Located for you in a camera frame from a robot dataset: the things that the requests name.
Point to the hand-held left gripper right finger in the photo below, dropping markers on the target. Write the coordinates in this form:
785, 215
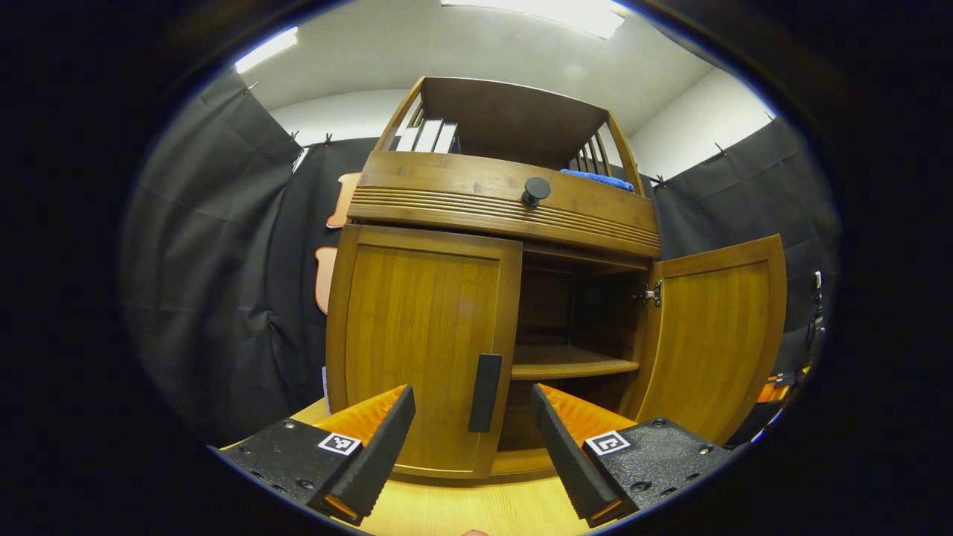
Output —
569, 461

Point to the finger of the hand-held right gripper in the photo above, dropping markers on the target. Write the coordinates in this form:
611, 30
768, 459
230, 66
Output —
773, 389

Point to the metal door hinge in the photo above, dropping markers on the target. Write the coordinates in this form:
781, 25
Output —
651, 295

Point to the wooden double-door shoe cabinet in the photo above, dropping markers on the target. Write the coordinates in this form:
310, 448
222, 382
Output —
514, 119

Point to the wooden inner cabinet shelf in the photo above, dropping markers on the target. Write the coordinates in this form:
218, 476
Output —
566, 365

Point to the blue folded cloth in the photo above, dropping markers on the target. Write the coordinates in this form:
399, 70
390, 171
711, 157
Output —
595, 179

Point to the small ceiling light panel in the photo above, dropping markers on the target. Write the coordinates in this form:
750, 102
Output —
266, 49

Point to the black backdrop cloth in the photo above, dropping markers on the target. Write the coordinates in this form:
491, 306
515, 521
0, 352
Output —
208, 260

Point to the black round drawer knob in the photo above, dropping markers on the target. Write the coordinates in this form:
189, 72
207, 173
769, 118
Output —
537, 189

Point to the wooden ribbed cabinet drawer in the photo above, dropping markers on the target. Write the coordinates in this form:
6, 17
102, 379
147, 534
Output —
447, 186

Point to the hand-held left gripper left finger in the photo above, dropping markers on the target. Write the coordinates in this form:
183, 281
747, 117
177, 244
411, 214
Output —
380, 454

